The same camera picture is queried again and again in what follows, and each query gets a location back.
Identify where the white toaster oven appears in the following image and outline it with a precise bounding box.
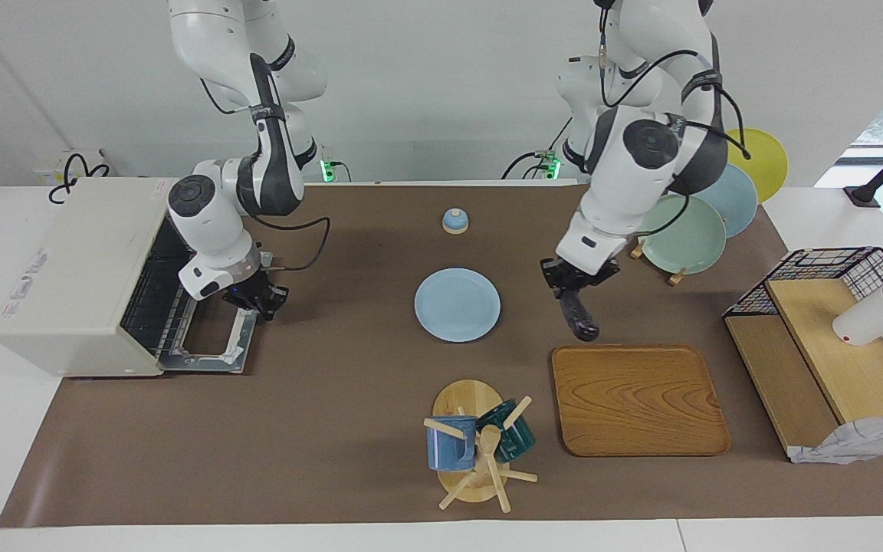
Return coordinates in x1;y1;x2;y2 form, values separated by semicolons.
0;178;260;378

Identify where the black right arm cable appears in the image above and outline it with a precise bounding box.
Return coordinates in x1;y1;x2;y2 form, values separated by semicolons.
246;215;332;274

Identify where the wooden wire shelf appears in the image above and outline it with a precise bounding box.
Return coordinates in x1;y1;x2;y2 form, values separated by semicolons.
724;278;883;461

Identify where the toaster oven glass door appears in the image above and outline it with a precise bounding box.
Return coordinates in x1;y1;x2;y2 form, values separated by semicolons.
159;291;260;375

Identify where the blue mug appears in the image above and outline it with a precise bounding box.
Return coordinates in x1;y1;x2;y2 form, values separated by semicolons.
426;416;479;472

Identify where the wooden mug tree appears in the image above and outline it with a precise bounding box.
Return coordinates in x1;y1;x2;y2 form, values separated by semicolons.
422;379;540;513

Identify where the black oven power cable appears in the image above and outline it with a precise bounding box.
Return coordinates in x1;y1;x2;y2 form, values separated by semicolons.
48;153;111;205

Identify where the grey white patterned cloth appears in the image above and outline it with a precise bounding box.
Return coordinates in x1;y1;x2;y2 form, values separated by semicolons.
786;412;883;465

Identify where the dark green mug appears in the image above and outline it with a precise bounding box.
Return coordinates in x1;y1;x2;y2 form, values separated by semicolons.
477;399;537;464

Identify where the pale blue racked plate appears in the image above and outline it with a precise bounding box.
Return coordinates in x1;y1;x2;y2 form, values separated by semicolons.
691;163;759;238

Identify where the light blue round plate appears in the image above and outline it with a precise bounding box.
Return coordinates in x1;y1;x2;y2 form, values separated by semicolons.
414;268;502;343

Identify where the brown table mat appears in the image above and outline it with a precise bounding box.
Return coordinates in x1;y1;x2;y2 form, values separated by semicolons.
0;184;883;528

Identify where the wooden plate rack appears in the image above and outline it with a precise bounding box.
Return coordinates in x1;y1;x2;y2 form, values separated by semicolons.
630;240;688;287

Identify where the dark purple eggplant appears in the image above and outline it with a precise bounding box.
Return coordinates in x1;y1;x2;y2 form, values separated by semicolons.
559;290;600;342

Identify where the mint green plate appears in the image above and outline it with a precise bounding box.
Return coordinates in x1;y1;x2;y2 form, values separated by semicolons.
633;194;727;275

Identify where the square wooden tray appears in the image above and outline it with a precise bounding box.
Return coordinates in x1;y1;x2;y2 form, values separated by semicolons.
550;344;732;458

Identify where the yellow plate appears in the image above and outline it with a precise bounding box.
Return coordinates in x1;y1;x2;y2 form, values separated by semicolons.
725;128;789;204

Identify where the black base cable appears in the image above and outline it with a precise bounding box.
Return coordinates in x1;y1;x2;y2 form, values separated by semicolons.
501;115;574;181

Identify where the white cup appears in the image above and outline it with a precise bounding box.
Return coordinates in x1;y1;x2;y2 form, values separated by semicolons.
832;284;883;347

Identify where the black wire basket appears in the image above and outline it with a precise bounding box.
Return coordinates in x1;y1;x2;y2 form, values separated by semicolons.
723;246;883;407

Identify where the oven wire rack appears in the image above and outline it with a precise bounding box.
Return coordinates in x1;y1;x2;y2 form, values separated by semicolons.
121;218;199;361

